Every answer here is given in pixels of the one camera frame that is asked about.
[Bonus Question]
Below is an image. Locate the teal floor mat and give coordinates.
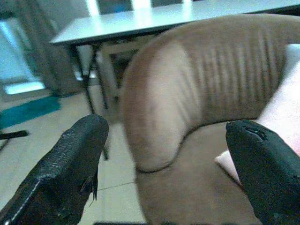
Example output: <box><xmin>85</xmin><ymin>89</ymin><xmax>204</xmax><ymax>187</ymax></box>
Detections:
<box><xmin>0</xmin><ymin>96</ymin><xmax>61</xmax><ymax>129</ymax></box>

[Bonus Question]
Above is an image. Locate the brown fabric sofa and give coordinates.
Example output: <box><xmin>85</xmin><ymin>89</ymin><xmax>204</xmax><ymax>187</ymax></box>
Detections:
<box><xmin>120</xmin><ymin>13</ymin><xmax>300</xmax><ymax>225</ymax></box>

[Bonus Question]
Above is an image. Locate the black metal stand base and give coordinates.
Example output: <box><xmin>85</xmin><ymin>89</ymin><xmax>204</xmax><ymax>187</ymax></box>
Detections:
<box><xmin>0</xmin><ymin>130</ymin><xmax>30</xmax><ymax>150</ymax></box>

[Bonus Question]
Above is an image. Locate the white pillow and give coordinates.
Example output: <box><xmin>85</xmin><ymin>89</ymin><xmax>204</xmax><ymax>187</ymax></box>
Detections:
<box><xmin>214</xmin><ymin>44</ymin><xmax>300</xmax><ymax>187</ymax></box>

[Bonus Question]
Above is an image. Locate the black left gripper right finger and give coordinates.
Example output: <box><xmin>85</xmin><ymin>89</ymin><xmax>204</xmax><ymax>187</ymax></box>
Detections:
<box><xmin>225</xmin><ymin>120</ymin><xmax>300</xmax><ymax>225</ymax></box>

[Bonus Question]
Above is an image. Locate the grey folding table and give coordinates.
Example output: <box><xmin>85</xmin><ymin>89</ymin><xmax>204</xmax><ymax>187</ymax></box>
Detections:
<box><xmin>49</xmin><ymin>0</ymin><xmax>300</xmax><ymax>161</ymax></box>

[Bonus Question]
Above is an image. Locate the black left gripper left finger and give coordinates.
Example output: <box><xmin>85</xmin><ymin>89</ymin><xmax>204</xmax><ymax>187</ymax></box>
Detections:
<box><xmin>0</xmin><ymin>114</ymin><xmax>110</xmax><ymax>225</ymax></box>

